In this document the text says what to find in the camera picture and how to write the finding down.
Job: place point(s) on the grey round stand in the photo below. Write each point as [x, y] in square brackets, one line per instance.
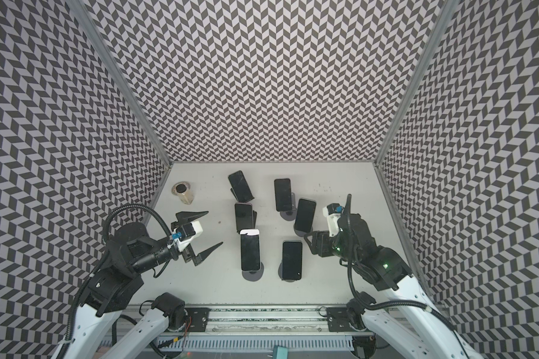
[299, 232]
[281, 276]
[290, 215]
[253, 276]

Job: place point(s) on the silver aluminium corner post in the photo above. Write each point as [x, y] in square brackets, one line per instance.
[81, 14]
[445, 17]

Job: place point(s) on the black folding phone stand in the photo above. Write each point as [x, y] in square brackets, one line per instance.
[232, 194]

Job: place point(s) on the phone on middle grey stand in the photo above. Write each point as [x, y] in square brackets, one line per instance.
[305, 215]

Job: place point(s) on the purple edged phone black stand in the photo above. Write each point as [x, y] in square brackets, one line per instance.
[244, 216]

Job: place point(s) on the spice jar with black lid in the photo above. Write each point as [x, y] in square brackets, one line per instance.
[184, 192]

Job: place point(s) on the teal phone on black stand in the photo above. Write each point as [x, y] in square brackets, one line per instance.
[240, 188]

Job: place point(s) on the silver aluminium corner post right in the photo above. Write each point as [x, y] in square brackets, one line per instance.
[445, 17]

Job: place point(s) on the silver aluminium corner post left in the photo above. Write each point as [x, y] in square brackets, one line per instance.
[81, 14]

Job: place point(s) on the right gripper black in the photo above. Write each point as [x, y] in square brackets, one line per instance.
[322, 243]

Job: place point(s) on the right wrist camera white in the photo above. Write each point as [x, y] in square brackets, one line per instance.
[332, 213]

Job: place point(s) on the teal phone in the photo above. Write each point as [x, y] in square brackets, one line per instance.
[292, 261]
[240, 188]

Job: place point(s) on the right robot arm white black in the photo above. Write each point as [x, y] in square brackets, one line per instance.
[388, 299]

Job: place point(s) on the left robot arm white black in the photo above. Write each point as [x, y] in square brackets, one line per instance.
[107, 291]

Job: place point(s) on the phone on rear grey stand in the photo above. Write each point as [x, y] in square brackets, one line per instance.
[283, 195]

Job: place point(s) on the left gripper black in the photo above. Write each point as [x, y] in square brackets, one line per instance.
[189, 255]

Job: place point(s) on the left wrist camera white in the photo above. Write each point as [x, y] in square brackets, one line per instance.
[183, 236]

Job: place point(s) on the metal base rail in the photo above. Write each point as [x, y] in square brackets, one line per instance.
[261, 328]

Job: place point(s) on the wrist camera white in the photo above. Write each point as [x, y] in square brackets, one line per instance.
[332, 213]
[183, 236]

